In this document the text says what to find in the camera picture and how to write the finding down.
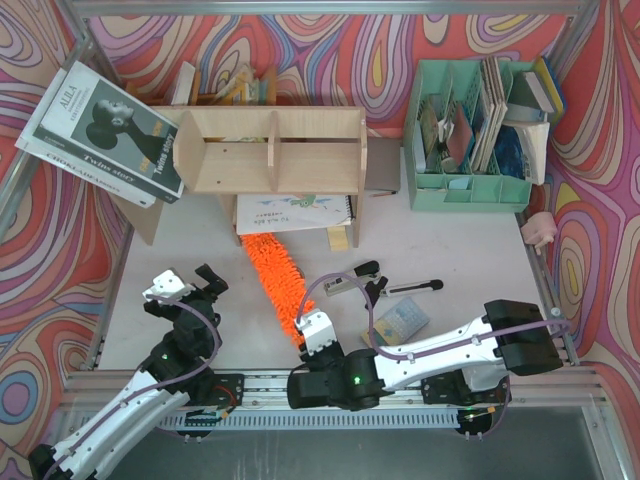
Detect orange microfiber duster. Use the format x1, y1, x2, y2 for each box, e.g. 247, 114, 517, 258
241, 233, 307, 347

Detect green desk organizer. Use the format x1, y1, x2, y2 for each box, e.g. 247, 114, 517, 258
403, 59, 532, 213

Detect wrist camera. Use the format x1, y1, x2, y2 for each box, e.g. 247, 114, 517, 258
142, 269, 195, 304
295, 309, 337, 356

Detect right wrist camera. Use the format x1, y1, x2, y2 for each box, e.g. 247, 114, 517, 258
295, 309, 337, 356

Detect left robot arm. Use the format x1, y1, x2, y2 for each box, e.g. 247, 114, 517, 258
28, 264, 228, 479

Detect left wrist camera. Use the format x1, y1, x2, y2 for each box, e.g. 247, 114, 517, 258
142, 269, 195, 304

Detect yellow sticky note pad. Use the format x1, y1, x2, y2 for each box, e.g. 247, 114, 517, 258
326, 226, 349, 252

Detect pink tape dispenser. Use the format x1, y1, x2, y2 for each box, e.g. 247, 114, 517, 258
521, 212, 557, 255

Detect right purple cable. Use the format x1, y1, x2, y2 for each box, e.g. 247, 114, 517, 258
295, 272, 571, 441

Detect spiral drawing notebook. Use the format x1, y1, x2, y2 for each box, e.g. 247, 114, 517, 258
236, 194, 354, 235

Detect books behind shelf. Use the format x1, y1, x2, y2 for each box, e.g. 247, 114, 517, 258
125, 62, 277, 106

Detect black handled tool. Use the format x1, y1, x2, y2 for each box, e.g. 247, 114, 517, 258
365, 276, 444, 303

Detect stack of thin books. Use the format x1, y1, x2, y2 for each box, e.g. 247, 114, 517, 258
470, 56, 507, 173

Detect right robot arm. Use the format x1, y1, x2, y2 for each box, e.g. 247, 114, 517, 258
286, 300, 563, 411

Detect blue yellow book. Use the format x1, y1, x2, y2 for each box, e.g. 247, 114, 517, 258
532, 56, 566, 117

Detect red notebook in organizer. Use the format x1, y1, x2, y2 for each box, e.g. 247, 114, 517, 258
446, 102, 475, 166

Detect wooden bookshelf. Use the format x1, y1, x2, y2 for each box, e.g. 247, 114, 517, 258
109, 104, 369, 249

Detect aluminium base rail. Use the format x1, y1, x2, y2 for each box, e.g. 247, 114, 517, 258
59, 364, 611, 416

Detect grey black stapler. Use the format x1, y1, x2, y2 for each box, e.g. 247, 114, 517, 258
323, 260, 381, 297

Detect gold grey calculator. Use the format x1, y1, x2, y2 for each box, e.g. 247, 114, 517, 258
373, 297, 430, 346

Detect white book under Twins story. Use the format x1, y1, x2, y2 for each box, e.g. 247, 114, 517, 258
15, 68, 165, 209

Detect pencil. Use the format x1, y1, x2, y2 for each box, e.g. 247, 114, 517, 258
369, 191, 398, 198

